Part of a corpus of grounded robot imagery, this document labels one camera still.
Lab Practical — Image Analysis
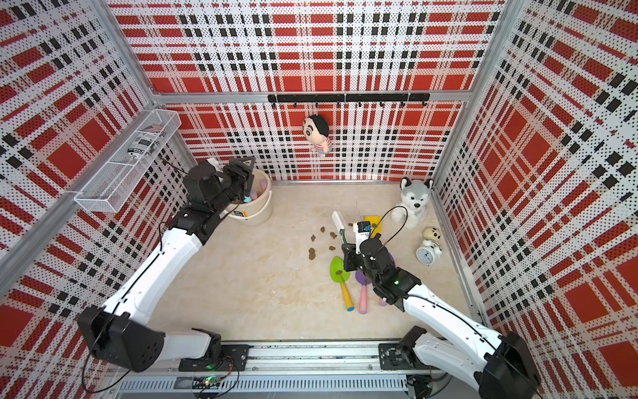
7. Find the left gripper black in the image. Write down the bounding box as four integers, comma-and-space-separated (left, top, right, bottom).
212, 156, 256, 216

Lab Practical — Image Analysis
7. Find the purple pointed trowel pink handle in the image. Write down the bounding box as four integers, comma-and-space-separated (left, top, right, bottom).
356, 270, 370, 314

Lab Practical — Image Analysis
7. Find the green pointed trowel yellow handle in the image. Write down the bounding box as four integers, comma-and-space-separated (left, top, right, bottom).
330, 257, 355, 312

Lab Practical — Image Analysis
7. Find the green white scrub brush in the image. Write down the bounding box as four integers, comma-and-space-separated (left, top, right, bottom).
332, 211, 347, 244

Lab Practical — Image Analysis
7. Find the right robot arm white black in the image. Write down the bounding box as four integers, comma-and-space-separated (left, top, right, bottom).
342, 236, 541, 398

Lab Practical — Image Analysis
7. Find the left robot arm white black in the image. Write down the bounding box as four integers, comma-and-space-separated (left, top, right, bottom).
77, 156, 255, 372

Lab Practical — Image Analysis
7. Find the purple pointed trowel rightmost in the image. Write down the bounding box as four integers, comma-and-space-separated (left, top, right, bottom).
378, 253, 395, 308

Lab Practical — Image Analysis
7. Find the cream plastic bucket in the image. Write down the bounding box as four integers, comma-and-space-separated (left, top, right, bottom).
228, 169, 273, 226

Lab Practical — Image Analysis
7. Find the skull alarm clock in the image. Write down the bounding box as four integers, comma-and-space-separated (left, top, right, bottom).
415, 226, 443, 266

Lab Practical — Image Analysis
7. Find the cartoon boy plush doll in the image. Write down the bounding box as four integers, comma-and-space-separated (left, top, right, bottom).
302, 115, 332, 157

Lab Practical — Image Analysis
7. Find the husky plush toy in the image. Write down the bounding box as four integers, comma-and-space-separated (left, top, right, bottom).
390, 177, 434, 229

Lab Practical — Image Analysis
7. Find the can on shelf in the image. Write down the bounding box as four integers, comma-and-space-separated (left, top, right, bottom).
126, 125, 164, 160

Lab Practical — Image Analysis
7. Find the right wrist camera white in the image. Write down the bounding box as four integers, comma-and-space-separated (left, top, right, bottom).
353, 220, 372, 254

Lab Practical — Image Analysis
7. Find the clear wall shelf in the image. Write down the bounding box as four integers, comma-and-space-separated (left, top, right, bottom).
74, 108, 181, 214

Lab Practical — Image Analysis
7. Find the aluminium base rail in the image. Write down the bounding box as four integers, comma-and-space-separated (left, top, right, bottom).
104, 337, 480, 398

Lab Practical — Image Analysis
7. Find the black hook rail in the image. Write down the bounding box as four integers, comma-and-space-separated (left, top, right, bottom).
267, 92, 431, 106

